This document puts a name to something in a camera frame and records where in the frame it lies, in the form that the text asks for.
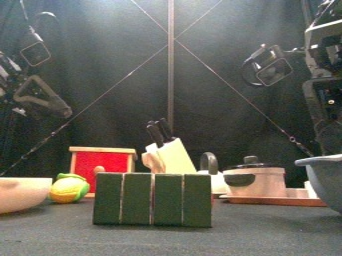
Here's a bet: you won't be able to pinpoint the cream toy knife block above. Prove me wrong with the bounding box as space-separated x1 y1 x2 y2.
141 137 198 175

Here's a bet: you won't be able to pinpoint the red wooden box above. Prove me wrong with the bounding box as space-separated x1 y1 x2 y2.
69 145 138 198

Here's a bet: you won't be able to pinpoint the cream toy pot black handles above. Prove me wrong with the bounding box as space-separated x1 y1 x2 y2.
222 166 289 198

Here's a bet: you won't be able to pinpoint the yellow green toy corn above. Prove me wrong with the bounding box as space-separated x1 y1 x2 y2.
49 172 91 205

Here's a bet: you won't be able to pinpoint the grey blue bowl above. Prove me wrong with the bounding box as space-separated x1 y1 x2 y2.
295 153 342 215

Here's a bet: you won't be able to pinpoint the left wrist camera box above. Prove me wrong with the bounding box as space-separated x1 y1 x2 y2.
19 40 54 68

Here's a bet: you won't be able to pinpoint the vertical metal frame pole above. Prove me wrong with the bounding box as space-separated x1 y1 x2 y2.
168 0 177 135

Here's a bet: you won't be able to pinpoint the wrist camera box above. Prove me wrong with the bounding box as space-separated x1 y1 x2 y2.
241 43 296 88
19 40 54 68

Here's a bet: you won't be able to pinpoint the wooden tray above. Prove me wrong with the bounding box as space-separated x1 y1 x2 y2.
218 193 329 208

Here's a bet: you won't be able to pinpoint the white kettle black handle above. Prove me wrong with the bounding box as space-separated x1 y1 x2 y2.
196 151 230 196

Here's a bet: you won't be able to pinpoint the dark green toy slice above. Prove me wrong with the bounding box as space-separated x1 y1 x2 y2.
91 172 125 226
181 173 214 229
121 172 154 226
152 173 185 228

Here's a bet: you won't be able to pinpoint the black handled toy knife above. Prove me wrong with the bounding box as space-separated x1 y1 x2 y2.
146 120 166 149
158 117 177 142

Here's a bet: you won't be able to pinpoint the white bowl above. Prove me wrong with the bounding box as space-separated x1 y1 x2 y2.
0 176 54 215

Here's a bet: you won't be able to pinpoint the black toy pot lid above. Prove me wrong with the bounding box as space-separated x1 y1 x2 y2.
224 154 284 172

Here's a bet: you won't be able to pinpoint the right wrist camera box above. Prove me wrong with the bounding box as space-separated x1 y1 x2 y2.
241 43 296 88

